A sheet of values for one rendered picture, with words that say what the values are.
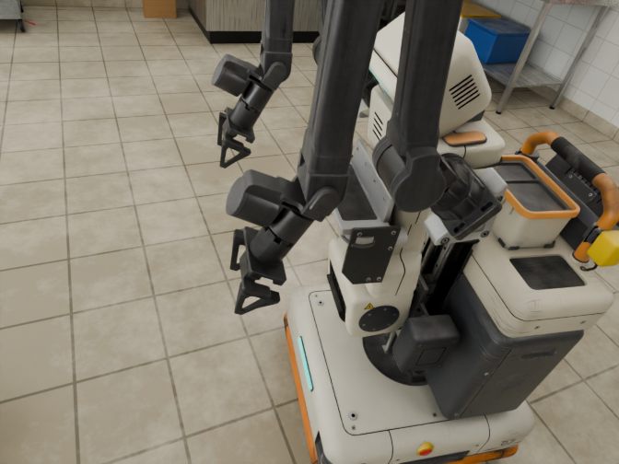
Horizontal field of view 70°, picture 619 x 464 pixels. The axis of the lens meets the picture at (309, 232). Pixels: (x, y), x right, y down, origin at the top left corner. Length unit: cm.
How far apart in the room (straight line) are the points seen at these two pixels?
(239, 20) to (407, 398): 356
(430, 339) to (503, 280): 21
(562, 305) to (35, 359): 161
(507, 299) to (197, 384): 107
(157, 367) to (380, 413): 80
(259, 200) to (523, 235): 67
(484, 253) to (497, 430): 59
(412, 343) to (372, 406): 32
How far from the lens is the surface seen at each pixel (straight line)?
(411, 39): 56
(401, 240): 92
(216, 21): 424
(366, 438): 132
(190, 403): 163
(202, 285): 193
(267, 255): 68
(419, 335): 109
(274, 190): 61
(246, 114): 102
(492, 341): 111
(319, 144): 57
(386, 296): 106
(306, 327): 147
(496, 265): 107
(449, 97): 77
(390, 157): 65
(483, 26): 434
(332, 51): 52
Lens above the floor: 145
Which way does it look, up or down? 41 degrees down
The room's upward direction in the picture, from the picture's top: 10 degrees clockwise
